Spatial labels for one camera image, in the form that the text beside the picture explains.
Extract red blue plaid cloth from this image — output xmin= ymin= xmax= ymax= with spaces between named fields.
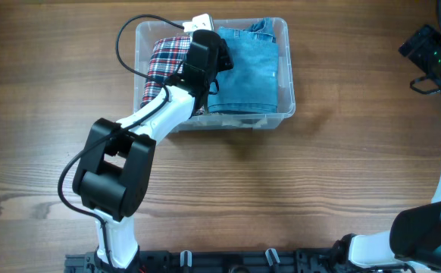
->
xmin=140 ymin=36 xmax=190 ymax=108

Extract blue denim jeans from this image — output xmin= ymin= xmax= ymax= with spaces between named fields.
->
xmin=208 ymin=17 xmax=279 ymax=115

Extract white shirt with green tag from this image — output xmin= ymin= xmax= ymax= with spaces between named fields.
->
xmin=198 ymin=114 xmax=268 ymax=129

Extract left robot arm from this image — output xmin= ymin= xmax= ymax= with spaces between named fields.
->
xmin=72 ymin=30 xmax=233 ymax=272

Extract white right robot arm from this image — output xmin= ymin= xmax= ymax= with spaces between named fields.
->
xmin=348 ymin=42 xmax=441 ymax=271

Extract clear plastic storage bin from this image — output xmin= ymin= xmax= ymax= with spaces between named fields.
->
xmin=134 ymin=17 xmax=296 ymax=132

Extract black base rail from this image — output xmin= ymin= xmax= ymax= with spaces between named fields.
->
xmin=64 ymin=246 xmax=402 ymax=273

